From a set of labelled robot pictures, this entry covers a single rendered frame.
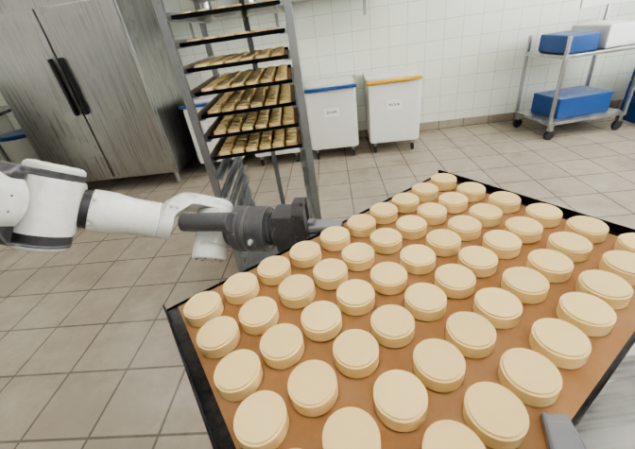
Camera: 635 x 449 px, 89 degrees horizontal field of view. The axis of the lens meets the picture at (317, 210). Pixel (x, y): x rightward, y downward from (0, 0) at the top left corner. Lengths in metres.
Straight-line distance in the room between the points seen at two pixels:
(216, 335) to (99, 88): 3.48
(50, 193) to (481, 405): 0.59
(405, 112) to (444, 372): 3.30
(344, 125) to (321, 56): 0.93
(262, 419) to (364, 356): 0.11
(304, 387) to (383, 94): 3.27
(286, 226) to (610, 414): 0.52
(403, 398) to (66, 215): 0.52
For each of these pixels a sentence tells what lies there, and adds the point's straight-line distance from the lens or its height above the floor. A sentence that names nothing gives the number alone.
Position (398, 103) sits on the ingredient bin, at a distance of 3.52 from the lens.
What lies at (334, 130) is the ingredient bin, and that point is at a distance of 3.52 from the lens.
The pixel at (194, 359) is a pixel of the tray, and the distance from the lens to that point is 0.45.
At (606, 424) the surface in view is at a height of 0.84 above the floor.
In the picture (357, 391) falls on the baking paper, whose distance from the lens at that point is 0.38.
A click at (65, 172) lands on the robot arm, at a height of 1.18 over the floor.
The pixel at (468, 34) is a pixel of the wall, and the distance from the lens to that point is 4.33.
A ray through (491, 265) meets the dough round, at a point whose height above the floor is 1.02.
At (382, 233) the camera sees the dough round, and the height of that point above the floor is 1.02.
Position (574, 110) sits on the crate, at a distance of 4.27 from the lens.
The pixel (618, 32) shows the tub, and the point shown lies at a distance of 4.26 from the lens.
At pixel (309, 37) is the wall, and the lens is 4.04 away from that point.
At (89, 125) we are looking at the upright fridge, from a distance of 4.00.
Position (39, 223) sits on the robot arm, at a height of 1.13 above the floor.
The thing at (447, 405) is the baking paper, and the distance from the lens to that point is 0.38.
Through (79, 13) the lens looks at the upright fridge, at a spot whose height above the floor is 1.64.
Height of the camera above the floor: 1.32
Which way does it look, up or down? 30 degrees down
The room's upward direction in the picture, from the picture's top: 8 degrees counter-clockwise
